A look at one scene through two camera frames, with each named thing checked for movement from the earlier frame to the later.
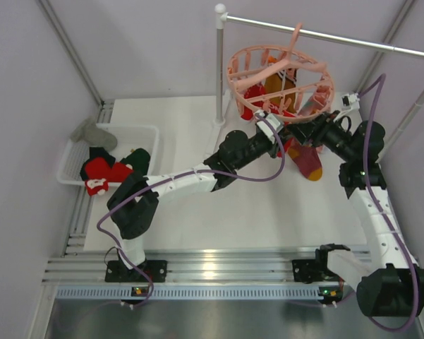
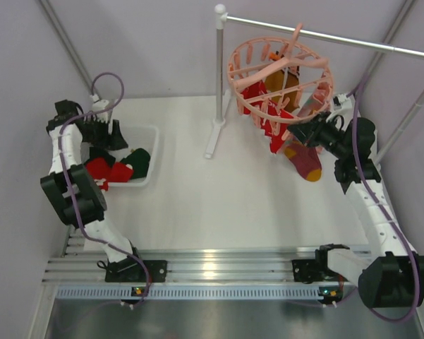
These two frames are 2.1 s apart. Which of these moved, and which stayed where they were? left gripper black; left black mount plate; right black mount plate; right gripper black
Moved: left gripper black
Stayed: right gripper black; left black mount plate; right black mount plate
